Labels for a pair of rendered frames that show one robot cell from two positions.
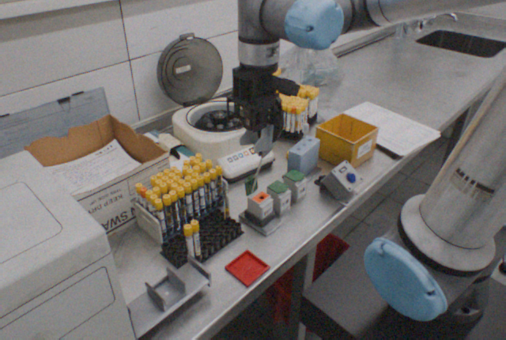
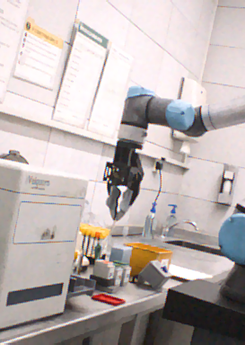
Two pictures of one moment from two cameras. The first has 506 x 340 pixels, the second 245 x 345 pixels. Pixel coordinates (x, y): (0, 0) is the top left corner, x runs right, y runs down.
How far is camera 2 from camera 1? 112 cm
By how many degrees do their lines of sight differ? 36
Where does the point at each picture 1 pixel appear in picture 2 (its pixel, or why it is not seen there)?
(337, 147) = (143, 260)
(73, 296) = (69, 215)
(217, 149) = not seen: hidden behind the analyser
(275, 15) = (159, 107)
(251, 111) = (127, 170)
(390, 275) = (236, 233)
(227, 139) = not seen: hidden behind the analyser
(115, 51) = not seen: outside the picture
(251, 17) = (137, 109)
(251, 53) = (132, 131)
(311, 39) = (182, 119)
